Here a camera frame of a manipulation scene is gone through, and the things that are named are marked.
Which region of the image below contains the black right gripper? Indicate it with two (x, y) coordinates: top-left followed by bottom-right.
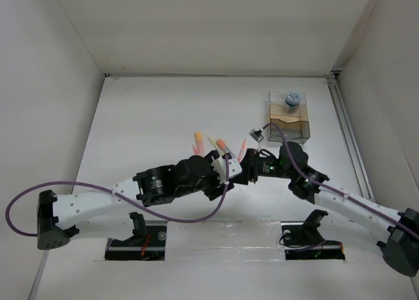
(230, 149), (295, 185)

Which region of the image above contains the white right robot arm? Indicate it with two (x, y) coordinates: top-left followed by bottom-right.
(236, 142), (418, 277)

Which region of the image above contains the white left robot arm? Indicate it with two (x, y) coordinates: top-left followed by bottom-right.
(37, 151), (242, 250)

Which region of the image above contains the thin orange pen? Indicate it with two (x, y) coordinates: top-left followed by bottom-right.
(238, 139), (247, 162)

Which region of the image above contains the yellow-capped pink highlighter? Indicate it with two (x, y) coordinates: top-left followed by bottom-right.
(194, 132), (205, 157)

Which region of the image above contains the thin yellow pen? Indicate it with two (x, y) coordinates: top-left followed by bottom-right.
(207, 136), (219, 150)

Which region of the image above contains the orange-capped clear highlighter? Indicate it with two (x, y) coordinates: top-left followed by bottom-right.
(216, 139), (235, 158)

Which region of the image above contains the tiered acrylic organizer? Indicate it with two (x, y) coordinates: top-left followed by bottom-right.
(268, 91), (310, 144)

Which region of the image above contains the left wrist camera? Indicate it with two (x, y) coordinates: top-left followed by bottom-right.
(211, 157), (242, 184)

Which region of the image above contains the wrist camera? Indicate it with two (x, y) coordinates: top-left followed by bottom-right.
(249, 128), (264, 143)
(211, 157), (242, 184)

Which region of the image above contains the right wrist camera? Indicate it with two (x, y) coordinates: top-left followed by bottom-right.
(249, 128), (264, 143)

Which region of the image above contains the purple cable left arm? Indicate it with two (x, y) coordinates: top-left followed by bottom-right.
(5, 151), (230, 238)

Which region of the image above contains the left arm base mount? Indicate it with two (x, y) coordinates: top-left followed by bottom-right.
(104, 212), (168, 261)

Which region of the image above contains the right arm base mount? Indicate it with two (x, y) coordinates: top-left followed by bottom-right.
(278, 210), (346, 261)

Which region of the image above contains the aluminium rail at wall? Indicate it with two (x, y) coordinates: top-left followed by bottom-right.
(325, 70), (375, 202)

